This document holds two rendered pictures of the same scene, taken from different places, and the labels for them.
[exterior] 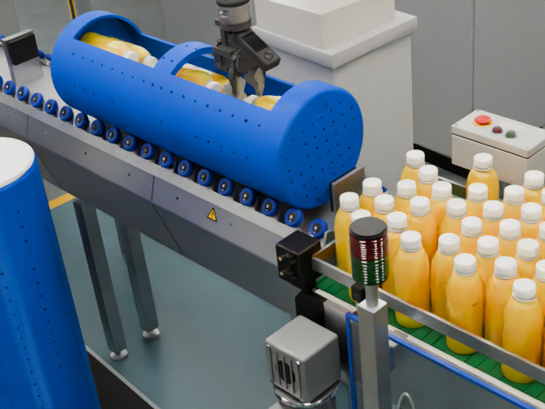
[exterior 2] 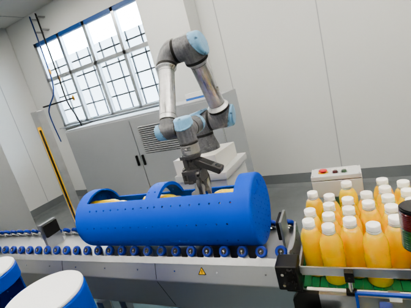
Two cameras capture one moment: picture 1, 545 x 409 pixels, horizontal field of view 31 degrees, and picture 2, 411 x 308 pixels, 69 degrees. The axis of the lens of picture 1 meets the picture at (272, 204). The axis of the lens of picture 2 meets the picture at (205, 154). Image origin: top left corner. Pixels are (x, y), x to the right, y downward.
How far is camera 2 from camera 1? 1.17 m
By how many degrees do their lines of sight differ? 27
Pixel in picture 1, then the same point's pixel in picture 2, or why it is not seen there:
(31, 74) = (57, 240)
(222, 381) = not seen: outside the picture
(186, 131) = (178, 224)
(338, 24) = (221, 159)
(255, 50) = (210, 164)
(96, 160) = (113, 269)
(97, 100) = (111, 231)
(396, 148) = not seen: hidden behind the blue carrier
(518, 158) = (356, 179)
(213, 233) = (205, 282)
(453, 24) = not seen: hidden behind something
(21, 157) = (74, 278)
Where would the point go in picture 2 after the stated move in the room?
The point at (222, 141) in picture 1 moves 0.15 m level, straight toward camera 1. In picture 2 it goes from (207, 220) to (228, 234)
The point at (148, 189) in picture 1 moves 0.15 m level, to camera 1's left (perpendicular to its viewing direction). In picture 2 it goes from (152, 273) to (119, 289)
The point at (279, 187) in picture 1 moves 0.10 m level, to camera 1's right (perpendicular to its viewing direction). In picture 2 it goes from (254, 234) to (276, 222)
